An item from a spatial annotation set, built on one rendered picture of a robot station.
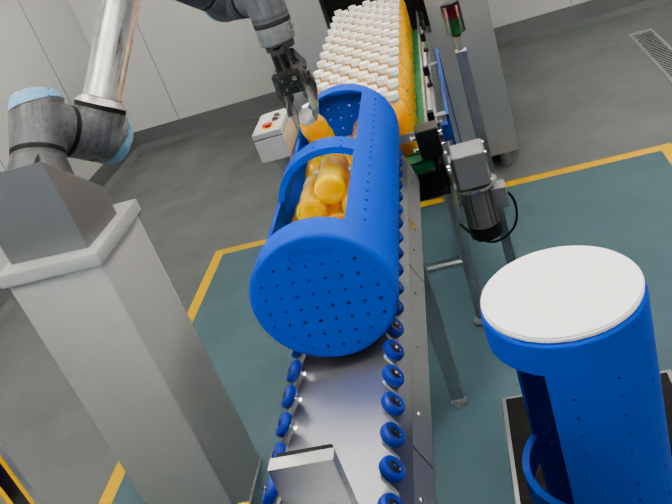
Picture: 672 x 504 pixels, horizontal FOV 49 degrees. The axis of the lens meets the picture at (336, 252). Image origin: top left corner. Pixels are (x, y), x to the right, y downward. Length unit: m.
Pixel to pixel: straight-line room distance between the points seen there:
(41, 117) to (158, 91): 4.71
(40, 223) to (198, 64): 4.69
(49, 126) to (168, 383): 0.80
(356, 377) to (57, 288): 1.01
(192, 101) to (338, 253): 5.53
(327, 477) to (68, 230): 1.20
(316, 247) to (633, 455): 0.67
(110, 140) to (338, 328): 1.10
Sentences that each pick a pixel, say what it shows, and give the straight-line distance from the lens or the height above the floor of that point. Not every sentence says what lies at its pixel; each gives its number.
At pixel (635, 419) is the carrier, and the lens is 1.40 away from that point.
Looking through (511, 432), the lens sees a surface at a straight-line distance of 2.37.
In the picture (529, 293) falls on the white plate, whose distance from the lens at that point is 1.35.
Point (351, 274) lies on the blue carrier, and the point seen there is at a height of 1.13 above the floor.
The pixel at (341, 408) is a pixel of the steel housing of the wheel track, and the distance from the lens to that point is 1.40.
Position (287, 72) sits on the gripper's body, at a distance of 1.81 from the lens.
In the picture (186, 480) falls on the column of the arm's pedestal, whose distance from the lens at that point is 2.53.
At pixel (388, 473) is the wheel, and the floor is 0.97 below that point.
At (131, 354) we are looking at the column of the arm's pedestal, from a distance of 2.22.
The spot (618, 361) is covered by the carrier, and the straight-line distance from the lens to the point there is 1.30.
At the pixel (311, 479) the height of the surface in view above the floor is 1.05.
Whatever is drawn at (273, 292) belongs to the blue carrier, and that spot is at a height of 1.13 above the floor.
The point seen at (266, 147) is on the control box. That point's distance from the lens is 2.42.
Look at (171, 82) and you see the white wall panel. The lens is 6.81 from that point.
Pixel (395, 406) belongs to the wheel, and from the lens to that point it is 1.30.
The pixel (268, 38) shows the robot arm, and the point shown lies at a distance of 1.80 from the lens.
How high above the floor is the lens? 1.81
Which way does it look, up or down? 28 degrees down
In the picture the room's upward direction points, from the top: 20 degrees counter-clockwise
